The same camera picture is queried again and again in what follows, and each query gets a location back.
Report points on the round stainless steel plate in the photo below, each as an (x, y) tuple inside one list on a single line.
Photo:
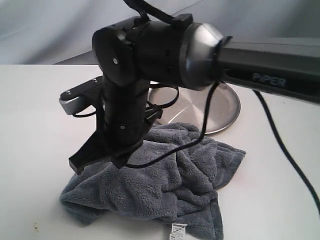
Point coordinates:
[(189, 108)]

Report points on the grey fabric backdrop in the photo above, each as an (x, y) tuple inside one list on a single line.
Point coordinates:
[(53, 31)]

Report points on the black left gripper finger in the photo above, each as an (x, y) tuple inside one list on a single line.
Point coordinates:
[(93, 151)]

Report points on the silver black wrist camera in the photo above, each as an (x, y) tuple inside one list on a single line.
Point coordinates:
[(80, 97)]

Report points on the grey fluffy towel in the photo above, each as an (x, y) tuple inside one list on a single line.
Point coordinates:
[(182, 188)]

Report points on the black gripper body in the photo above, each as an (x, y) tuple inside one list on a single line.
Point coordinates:
[(127, 119)]

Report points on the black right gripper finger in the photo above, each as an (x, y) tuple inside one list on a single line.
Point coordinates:
[(121, 156)]

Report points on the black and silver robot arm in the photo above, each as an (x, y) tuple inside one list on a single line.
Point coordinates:
[(136, 55)]

